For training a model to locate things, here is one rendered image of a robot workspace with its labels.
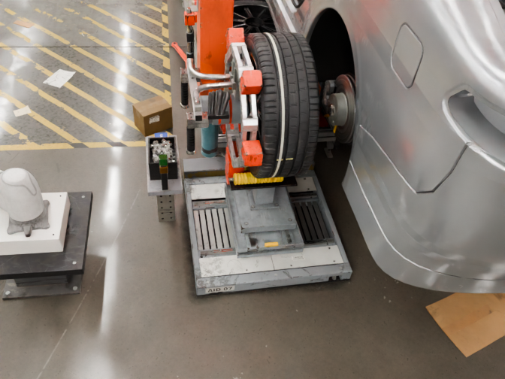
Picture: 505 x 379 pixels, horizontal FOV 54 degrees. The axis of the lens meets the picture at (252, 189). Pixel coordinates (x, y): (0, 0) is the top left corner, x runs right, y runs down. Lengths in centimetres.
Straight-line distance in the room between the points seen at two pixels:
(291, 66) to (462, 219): 94
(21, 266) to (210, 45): 137
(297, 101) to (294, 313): 112
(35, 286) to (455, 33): 221
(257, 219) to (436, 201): 131
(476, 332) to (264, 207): 125
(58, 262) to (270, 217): 108
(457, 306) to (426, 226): 133
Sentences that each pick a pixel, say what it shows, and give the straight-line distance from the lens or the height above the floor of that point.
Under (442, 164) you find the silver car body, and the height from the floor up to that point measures 133.
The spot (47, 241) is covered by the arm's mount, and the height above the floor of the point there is 38.
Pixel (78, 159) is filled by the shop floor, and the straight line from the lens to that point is 338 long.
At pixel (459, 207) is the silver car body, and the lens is 150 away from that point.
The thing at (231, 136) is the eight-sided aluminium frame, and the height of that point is 62.
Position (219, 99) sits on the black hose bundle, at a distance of 204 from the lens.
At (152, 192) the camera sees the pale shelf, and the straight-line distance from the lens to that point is 246.
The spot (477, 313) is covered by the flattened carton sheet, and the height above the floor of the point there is 1.
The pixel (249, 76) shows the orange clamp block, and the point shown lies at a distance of 198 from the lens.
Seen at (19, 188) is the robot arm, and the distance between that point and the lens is 233.
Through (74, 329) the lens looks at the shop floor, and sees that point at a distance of 260.
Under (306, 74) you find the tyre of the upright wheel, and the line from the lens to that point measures 207.
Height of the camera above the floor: 221
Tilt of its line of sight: 45 degrees down
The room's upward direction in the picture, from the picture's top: 6 degrees clockwise
